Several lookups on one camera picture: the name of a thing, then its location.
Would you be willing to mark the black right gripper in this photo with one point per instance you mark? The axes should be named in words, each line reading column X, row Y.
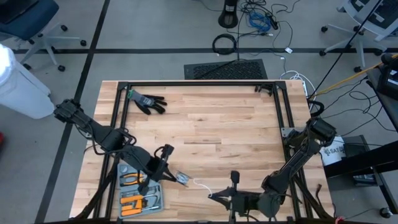
column 241, row 200

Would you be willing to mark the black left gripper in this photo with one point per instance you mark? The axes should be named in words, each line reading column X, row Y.
column 157, row 166

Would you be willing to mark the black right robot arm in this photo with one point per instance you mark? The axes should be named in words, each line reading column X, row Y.
column 298, row 155

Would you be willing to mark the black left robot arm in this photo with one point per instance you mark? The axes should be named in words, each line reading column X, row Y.
column 105, row 137

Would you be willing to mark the grey tool case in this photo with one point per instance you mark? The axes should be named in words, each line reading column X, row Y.
column 152, row 199

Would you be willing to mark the black grey work glove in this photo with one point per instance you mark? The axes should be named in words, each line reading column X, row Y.
column 146, row 102

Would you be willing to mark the grey metal mounting plate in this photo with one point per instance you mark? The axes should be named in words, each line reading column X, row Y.
column 285, row 130

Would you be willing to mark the white printed box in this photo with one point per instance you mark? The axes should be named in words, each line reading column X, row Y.
column 329, row 154

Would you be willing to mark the small black clamp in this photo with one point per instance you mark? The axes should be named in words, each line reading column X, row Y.
column 264, row 88

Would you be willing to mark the black floor vent mat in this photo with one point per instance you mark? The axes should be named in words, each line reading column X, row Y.
column 227, row 70

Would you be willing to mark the black side table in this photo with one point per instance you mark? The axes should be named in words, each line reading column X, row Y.
column 357, row 161

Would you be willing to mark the black box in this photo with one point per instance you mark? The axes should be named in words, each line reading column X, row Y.
column 354, row 146

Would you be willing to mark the small white adapter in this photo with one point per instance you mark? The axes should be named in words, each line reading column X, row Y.
column 288, row 50

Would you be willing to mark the black caster wheel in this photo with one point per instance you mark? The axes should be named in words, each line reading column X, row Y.
column 385, row 212

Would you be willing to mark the black stand base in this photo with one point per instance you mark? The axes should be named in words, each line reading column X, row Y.
column 228, row 15

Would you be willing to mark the white cylindrical bin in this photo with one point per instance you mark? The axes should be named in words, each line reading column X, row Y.
column 21, row 90

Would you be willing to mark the black power strip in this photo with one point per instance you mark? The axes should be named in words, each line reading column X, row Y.
column 273, row 22

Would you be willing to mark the black electronic device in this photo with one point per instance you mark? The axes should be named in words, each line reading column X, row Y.
column 391, row 84

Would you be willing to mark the blue office chair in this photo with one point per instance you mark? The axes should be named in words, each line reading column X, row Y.
column 28, row 18

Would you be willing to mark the grey mesh office chair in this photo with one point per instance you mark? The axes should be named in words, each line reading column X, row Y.
column 370, row 21

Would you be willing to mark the black table frame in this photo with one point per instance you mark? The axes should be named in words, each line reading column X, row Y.
column 202, row 83

